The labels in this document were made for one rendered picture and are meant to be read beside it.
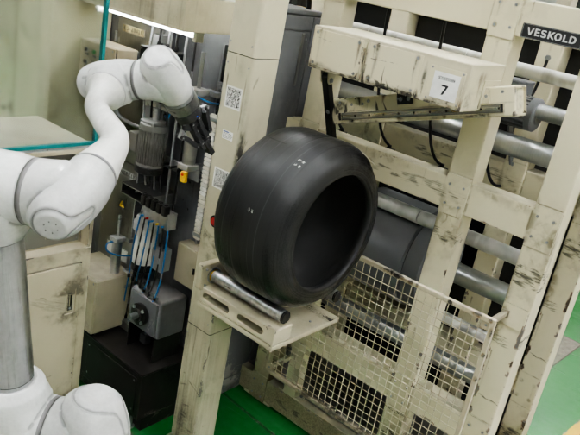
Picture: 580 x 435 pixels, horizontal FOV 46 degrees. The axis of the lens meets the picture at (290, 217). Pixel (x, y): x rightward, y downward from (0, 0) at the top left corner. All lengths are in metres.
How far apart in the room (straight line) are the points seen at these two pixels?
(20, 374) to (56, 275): 0.92
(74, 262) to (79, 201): 1.25
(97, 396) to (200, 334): 1.05
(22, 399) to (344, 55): 1.45
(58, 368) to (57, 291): 0.33
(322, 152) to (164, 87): 0.57
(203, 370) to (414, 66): 1.37
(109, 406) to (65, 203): 0.54
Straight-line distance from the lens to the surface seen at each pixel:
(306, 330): 2.39
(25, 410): 1.67
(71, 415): 1.63
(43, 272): 2.48
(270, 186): 2.03
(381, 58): 2.27
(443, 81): 2.16
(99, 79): 1.78
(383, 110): 2.43
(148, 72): 1.73
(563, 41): 2.35
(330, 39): 2.39
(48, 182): 1.31
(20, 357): 1.61
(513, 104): 2.21
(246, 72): 2.28
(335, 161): 2.09
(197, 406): 2.79
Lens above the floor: 1.96
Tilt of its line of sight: 20 degrees down
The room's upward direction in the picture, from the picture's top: 11 degrees clockwise
